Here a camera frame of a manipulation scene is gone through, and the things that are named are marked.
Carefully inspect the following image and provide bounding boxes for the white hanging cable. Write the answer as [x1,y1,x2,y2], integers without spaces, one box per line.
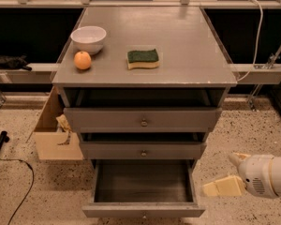
[236,0,264,83]

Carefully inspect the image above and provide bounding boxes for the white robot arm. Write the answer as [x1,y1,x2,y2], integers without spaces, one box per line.
[202,153,281,199]

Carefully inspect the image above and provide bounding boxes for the black cloth on rail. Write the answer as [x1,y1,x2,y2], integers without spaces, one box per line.
[0,55,32,71]

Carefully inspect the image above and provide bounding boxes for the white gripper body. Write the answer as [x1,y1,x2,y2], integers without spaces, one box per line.
[229,153,278,199]

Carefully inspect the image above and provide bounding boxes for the metal frame rail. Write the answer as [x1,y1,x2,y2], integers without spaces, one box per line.
[0,63,59,84]

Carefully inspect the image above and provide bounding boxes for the grey bottom drawer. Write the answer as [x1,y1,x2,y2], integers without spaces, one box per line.
[82,159,204,218]

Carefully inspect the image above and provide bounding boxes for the grey top drawer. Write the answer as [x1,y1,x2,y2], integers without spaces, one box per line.
[64,108,222,133]

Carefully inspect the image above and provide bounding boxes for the grey middle drawer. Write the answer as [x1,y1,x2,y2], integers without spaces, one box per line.
[80,132,206,159]

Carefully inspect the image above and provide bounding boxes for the grey drawer cabinet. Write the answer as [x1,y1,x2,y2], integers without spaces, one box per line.
[52,5,238,171]

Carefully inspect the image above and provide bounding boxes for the orange fruit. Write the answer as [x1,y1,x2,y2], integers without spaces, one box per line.
[74,52,92,70]

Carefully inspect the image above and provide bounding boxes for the white ceramic bowl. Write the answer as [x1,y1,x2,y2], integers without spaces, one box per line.
[70,26,107,54]

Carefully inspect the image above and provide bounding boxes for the green yellow sponge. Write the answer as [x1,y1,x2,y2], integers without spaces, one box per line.
[127,49,159,69]

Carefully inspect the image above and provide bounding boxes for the cardboard box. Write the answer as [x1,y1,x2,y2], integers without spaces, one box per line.
[33,88,83,160]

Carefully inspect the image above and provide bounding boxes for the black floor cable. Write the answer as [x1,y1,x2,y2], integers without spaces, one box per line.
[0,157,36,225]

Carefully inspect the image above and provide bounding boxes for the grey drawer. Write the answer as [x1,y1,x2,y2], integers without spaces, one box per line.
[64,108,222,133]
[80,132,206,159]
[82,159,204,218]

